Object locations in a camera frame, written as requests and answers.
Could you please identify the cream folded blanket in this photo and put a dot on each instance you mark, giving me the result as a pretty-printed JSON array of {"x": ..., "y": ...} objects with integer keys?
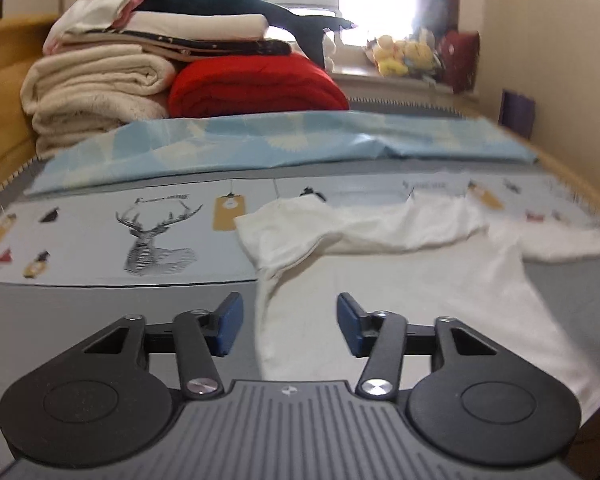
[{"x": 75, "y": 95}]

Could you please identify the dark red cushion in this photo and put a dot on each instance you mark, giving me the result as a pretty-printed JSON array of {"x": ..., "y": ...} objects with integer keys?
[{"x": 459, "y": 53}]

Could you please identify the dark teal shark plush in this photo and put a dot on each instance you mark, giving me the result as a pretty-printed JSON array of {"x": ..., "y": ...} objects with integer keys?
[{"x": 308, "y": 30}]

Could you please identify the white pink garment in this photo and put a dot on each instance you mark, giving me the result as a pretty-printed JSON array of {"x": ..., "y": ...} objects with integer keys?
[{"x": 86, "y": 15}]

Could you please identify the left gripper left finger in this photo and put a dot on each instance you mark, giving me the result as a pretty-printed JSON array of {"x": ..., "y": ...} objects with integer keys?
[{"x": 201, "y": 335}]

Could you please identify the light blue folded sheet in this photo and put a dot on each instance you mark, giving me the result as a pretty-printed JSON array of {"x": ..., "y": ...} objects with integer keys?
[{"x": 171, "y": 147}]

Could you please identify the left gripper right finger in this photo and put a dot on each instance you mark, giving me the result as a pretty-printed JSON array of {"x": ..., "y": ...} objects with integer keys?
[{"x": 378, "y": 336}]

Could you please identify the white plush toy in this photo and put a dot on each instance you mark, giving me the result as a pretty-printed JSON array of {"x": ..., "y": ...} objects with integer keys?
[{"x": 330, "y": 51}]

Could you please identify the purple bag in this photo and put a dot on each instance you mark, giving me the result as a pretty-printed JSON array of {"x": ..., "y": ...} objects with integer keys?
[{"x": 517, "y": 113}]

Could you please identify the white t-shirt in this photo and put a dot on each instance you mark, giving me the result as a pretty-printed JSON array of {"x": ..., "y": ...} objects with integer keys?
[{"x": 428, "y": 257}]

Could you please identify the yellow plush toys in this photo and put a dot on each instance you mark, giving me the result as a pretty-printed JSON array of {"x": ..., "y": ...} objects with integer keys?
[{"x": 412, "y": 58}]

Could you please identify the red folded blanket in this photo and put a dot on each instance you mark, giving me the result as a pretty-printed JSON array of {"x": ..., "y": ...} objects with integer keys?
[{"x": 239, "y": 84}]

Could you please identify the white folded quilt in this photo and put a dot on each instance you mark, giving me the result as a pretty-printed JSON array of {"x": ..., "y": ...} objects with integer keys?
[{"x": 239, "y": 27}]

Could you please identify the deer print bed sheet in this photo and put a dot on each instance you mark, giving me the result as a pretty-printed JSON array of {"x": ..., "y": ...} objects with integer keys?
[{"x": 184, "y": 233}]

